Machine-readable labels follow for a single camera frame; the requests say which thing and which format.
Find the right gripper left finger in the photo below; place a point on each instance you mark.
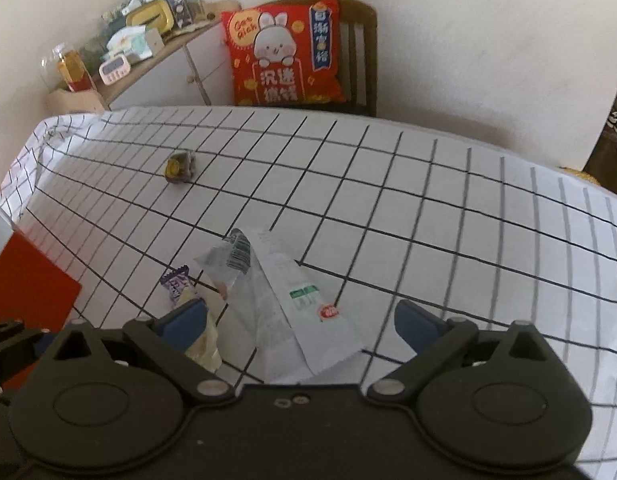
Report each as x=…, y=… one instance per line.
x=183, y=347

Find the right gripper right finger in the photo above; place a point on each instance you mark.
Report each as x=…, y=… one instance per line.
x=438, y=345

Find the white snack wrapper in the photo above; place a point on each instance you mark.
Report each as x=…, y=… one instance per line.
x=299, y=334

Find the egg pastry clear packet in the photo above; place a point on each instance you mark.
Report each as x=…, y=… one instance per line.
x=200, y=331

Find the red white cardboard box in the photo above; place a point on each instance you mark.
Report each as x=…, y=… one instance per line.
x=32, y=288

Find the purple candy wrapper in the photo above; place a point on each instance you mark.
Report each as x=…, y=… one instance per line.
x=176, y=282

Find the checkered white tablecloth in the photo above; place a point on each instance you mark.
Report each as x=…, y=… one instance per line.
x=374, y=212

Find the small brown gold candy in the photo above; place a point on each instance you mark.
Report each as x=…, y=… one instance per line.
x=180, y=167

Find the low wooden side cabinet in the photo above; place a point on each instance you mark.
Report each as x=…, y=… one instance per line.
x=182, y=73

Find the clear glass bowl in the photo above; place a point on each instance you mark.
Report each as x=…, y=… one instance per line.
x=51, y=76

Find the pink digital timer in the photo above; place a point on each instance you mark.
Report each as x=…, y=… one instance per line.
x=114, y=69

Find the orange juice bottle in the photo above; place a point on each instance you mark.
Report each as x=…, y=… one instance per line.
x=72, y=68

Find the tissue pack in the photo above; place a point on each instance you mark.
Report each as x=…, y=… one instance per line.
x=137, y=43

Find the red rabbit cushion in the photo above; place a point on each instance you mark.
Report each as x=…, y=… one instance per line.
x=285, y=53

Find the yellow green storage tin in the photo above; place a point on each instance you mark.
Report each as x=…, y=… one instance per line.
x=155, y=14

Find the brown wooden chair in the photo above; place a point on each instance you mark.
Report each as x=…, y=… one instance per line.
x=358, y=62

